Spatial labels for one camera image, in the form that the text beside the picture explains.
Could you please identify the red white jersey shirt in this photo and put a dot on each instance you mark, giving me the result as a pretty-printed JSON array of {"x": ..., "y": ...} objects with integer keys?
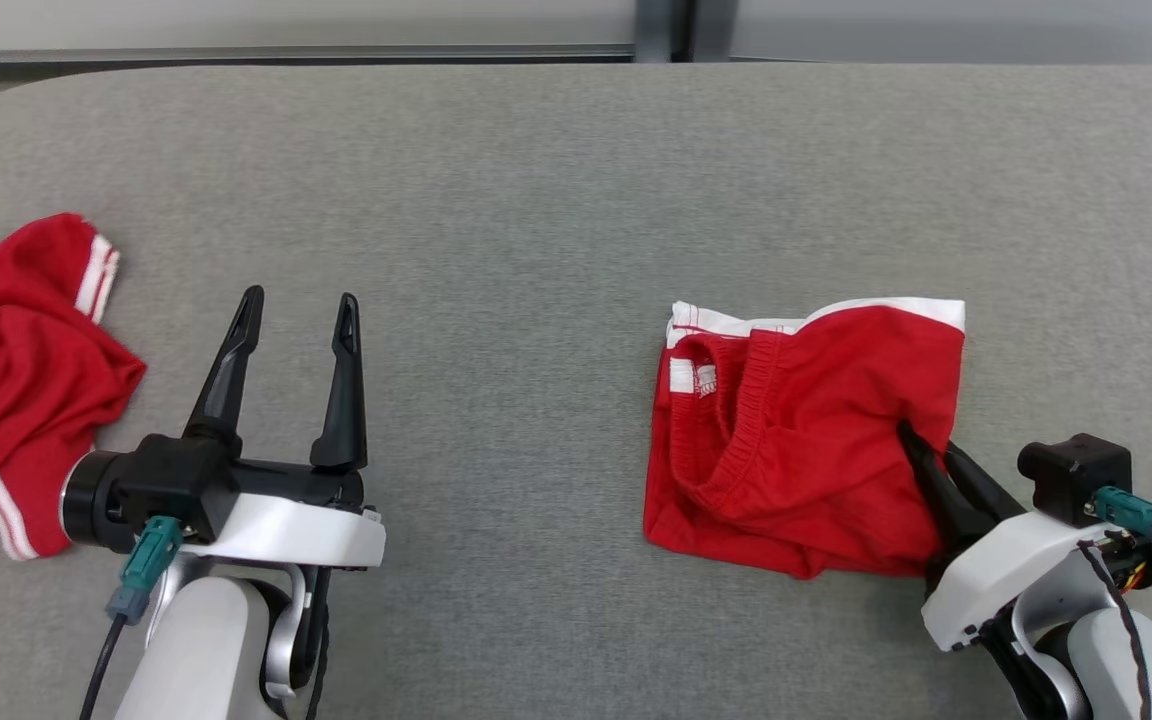
[{"x": 16, "y": 360}]

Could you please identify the grey partition post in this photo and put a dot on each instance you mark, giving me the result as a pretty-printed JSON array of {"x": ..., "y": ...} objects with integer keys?
[{"x": 666, "y": 25}]

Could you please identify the red white shorts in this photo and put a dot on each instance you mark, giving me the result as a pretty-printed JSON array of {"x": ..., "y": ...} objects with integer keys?
[{"x": 816, "y": 440}]

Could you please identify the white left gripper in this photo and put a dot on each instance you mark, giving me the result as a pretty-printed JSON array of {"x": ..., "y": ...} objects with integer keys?
[{"x": 286, "y": 530}]

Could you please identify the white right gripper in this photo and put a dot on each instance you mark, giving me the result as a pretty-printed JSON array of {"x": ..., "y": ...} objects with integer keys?
[{"x": 1006, "y": 570}]

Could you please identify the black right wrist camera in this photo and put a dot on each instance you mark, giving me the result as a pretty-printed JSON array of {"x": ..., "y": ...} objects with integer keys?
[{"x": 1076, "y": 475}]

